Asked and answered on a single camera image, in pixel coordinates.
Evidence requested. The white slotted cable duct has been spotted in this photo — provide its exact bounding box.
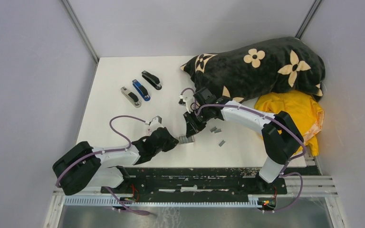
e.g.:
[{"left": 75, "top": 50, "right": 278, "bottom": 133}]
[{"left": 63, "top": 194, "right": 278, "bottom": 209}]

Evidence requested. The black floral plush pillow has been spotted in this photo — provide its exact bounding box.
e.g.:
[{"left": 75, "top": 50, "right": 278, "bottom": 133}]
[{"left": 180, "top": 37, "right": 326, "bottom": 103}]

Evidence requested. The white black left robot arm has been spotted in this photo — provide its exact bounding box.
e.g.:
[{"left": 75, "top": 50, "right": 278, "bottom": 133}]
[{"left": 52, "top": 127, "right": 179, "bottom": 195}]

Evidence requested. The black stapler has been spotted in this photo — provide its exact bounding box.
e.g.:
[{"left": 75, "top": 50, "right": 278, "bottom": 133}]
[{"left": 141, "top": 71, "right": 162, "bottom": 90}]

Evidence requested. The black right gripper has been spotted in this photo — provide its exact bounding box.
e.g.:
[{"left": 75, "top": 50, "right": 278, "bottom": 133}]
[{"left": 183, "top": 106, "right": 211, "bottom": 138}]

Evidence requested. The yellow crumpled cloth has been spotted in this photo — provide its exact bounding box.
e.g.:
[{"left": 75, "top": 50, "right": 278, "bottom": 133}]
[{"left": 254, "top": 90, "right": 325, "bottom": 156}]

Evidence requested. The beige stapler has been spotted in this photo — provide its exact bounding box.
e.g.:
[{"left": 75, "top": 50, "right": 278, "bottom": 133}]
[{"left": 120, "top": 86, "right": 141, "bottom": 108}]

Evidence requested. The staple box with staples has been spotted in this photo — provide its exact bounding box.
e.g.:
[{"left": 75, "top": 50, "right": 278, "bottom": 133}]
[{"left": 178, "top": 135, "right": 195, "bottom": 144}]

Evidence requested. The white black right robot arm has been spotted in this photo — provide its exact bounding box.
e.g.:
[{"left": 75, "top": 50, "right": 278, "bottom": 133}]
[{"left": 178, "top": 87, "right": 306, "bottom": 194}]

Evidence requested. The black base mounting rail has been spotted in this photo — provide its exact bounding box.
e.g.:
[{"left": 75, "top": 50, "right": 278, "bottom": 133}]
[{"left": 100, "top": 166, "right": 322, "bottom": 204}]

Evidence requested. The blue stapler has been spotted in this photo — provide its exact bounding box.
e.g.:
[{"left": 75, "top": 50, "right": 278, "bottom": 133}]
[{"left": 132, "top": 79, "right": 151, "bottom": 101}]

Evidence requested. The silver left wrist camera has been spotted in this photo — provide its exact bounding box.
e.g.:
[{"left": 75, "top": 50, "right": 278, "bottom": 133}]
[{"left": 145, "top": 116, "right": 163, "bottom": 136}]

